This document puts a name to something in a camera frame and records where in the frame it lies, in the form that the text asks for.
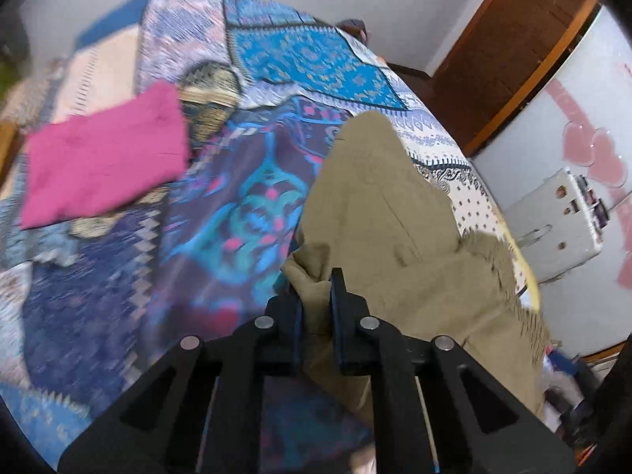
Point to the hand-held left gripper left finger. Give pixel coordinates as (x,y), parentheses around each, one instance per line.
(297,316)

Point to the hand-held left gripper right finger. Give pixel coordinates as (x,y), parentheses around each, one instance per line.
(336,316)

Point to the olive khaki pants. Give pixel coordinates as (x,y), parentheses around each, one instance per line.
(395,237)

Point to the patchwork patterned blanket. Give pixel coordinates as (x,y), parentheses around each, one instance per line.
(207,207)

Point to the white appliance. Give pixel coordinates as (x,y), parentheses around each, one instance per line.
(558,227)

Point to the pink folded garment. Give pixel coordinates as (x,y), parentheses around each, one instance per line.
(106,158)

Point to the dark backpack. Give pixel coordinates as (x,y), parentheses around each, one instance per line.
(354,30)

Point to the wooden wardrobe with heart doors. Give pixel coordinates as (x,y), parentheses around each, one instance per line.
(582,108)

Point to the brown wooden door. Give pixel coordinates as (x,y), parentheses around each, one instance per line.
(513,44)

